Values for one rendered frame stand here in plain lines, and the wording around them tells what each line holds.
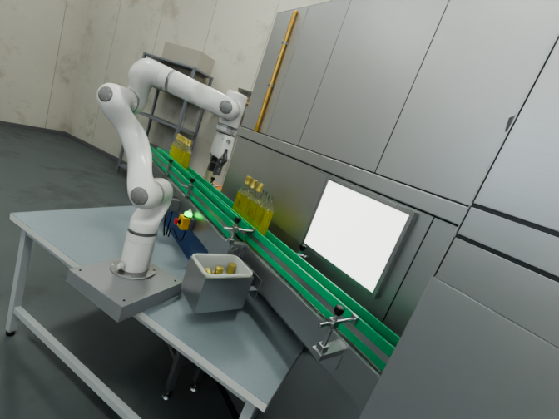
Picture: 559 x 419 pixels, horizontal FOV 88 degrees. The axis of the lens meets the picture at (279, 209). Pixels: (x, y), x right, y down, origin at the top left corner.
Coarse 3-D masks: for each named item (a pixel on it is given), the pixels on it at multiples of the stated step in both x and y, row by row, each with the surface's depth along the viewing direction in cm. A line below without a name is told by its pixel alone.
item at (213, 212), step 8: (152, 152) 252; (160, 160) 233; (176, 176) 200; (184, 176) 191; (176, 184) 197; (184, 184) 188; (192, 192) 176; (200, 192) 167; (192, 200) 174; (200, 200) 166; (208, 200) 158; (200, 208) 164; (208, 208) 157; (216, 208) 149; (208, 216) 155; (216, 216) 149; (224, 216) 142; (216, 224) 147; (224, 224) 142; (232, 224) 135; (224, 232) 140
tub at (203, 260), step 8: (192, 256) 118; (200, 256) 121; (208, 256) 124; (216, 256) 126; (224, 256) 128; (232, 256) 131; (200, 264) 113; (208, 264) 125; (216, 264) 127; (224, 264) 130; (240, 264) 128; (224, 272) 129; (240, 272) 127; (248, 272) 123
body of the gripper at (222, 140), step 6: (222, 132) 114; (216, 138) 118; (222, 138) 114; (228, 138) 114; (216, 144) 117; (222, 144) 114; (228, 144) 116; (210, 150) 121; (216, 150) 117; (222, 150) 114; (228, 150) 116; (216, 156) 117; (222, 156) 117; (228, 156) 117
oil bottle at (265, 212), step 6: (264, 204) 138; (264, 210) 136; (270, 210) 138; (258, 216) 139; (264, 216) 137; (270, 216) 139; (258, 222) 139; (264, 222) 138; (258, 228) 138; (264, 228) 139; (264, 234) 141
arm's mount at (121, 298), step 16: (80, 272) 116; (96, 272) 119; (160, 272) 135; (80, 288) 113; (96, 288) 109; (112, 288) 112; (128, 288) 115; (144, 288) 119; (160, 288) 122; (176, 288) 130; (96, 304) 110; (112, 304) 106; (128, 304) 106; (144, 304) 114
